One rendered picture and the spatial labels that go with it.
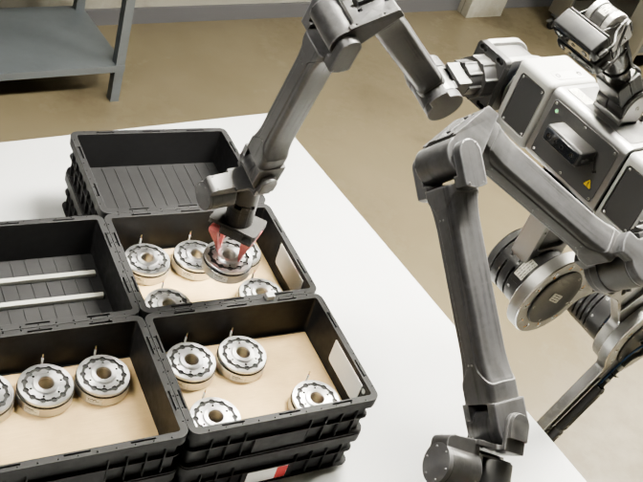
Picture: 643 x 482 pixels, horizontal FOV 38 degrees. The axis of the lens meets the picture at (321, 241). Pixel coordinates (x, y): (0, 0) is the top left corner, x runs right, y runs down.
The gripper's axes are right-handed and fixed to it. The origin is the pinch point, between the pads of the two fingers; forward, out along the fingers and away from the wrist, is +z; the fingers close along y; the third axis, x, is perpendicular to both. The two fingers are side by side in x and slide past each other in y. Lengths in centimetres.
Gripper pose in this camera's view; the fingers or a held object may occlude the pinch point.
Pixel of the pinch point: (230, 251)
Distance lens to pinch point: 195.0
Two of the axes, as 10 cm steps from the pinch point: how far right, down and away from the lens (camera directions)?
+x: 3.6, -5.3, 7.7
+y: 9.0, 4.2, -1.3
